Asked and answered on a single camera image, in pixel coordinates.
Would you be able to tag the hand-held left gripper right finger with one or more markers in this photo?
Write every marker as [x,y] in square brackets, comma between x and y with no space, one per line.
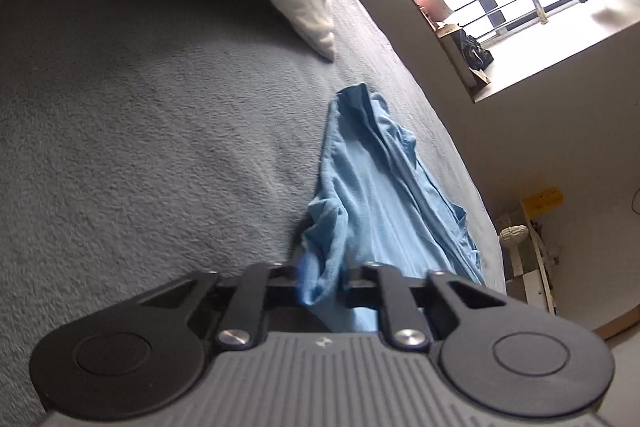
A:
[355,287]

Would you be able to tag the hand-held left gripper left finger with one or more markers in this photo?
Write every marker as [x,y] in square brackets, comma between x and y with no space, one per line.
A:
[303,282]

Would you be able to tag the light blue t-shirt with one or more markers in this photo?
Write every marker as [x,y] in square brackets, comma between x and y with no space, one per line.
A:
[370,197]

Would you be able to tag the white pineapple-shaped ornament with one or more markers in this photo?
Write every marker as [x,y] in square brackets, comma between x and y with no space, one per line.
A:
[514,235]

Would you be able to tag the white desk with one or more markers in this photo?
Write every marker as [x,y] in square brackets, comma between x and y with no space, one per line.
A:
[530,292]

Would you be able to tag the yellow box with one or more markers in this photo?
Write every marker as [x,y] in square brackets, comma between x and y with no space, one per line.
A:
[541,203]

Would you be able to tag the grey bed blanket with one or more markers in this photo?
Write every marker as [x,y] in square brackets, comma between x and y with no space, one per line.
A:
[125,132]

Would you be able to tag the cardboard box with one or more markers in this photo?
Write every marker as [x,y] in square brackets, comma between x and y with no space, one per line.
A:
[475,79]

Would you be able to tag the black shoes in box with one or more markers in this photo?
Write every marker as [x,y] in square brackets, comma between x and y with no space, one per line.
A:
[475,52]

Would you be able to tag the pink pot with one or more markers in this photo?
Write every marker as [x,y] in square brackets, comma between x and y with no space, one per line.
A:
[434,6]

